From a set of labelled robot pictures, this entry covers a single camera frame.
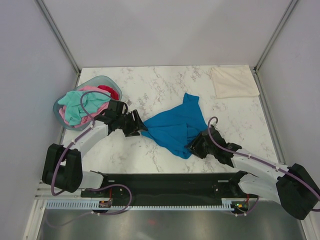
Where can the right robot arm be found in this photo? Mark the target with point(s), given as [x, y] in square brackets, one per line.
[292, 187]

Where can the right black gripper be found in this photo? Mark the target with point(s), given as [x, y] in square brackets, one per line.
[195, 148]

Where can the folded cream t-shirt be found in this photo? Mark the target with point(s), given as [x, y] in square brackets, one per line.
[233, 81]

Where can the blue t-shirt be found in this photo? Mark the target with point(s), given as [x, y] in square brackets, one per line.
[175, 128]

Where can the left aluminium frame post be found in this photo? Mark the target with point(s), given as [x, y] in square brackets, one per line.
[58, 35]

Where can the red t-shirt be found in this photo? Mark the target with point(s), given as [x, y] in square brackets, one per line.
[113, 93]

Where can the white slotted cable duct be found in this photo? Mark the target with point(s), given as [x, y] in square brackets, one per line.
[98, 205]

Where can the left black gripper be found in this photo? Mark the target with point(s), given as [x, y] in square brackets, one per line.
[136, 125]

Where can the right aluminium frame post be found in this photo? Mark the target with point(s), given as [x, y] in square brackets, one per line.
[278, 29]

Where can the grey plastic laundry basket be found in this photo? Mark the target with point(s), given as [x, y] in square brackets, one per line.
[75, 109]

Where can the aluminium frame post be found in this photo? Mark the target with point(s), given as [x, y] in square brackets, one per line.
[58, 35]
[278, 29]

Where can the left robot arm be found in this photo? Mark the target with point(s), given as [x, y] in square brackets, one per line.
[63, 169]

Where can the pink t-shirt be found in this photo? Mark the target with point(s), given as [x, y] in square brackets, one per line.
[95, 100]

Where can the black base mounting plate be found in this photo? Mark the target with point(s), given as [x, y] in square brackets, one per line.
[168, 189]

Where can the teal t-shirt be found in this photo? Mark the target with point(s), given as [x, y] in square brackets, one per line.
[80, 105]

